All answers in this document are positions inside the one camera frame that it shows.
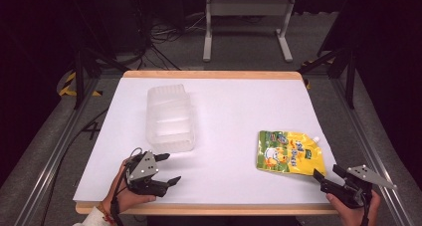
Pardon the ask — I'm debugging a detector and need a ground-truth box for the yellow black hazard tape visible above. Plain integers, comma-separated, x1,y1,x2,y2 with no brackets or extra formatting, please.
299,59,334,91
58,71,103,98

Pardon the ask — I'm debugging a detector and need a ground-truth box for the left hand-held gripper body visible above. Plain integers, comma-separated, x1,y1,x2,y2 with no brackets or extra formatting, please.
124,149,170,198

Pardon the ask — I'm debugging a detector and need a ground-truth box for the red bead bracelet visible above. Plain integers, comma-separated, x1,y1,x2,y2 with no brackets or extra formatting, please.
97,201,116,226

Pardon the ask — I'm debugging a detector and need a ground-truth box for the person's left hand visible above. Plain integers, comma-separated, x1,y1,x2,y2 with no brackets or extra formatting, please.
102,158,157,218

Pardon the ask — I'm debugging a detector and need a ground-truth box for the tangle of floor cables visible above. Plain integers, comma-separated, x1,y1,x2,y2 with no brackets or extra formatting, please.
130,11,207,72

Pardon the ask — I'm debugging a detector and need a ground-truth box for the white metal stand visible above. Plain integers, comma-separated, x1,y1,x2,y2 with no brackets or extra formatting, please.
202,0,298,64

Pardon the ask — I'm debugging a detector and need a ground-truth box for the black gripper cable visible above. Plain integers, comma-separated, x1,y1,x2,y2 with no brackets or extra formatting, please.
109,147,144,226
361,185,373,226

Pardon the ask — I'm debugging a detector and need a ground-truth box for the black metal stand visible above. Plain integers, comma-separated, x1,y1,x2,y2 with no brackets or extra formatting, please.
297,43,359,111
68,0,131,111

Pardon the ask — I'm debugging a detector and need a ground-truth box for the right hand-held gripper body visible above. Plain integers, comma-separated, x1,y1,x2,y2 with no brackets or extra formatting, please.
319,164,398,210

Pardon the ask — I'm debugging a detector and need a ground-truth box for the clear plastic container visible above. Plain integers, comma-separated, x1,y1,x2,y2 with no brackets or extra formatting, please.
144,83,196,153

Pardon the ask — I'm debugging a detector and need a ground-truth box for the yellow spout pouch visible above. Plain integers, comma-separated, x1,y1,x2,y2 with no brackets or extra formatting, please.
255,129,328,177

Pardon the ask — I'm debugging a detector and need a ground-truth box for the black floor cable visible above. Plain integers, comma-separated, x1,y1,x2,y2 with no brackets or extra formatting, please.
39,108,110,226

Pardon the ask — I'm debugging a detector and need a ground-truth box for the white paper sheet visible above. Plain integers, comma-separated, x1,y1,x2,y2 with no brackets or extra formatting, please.
72,77,340,205

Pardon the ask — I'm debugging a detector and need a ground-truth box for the aluminium rail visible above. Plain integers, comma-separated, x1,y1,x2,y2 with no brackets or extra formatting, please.
13,76,102,226
329,76,414,226

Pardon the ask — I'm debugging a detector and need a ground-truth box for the person's right hand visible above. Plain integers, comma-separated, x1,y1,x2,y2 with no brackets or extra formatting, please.
325,189,382,226

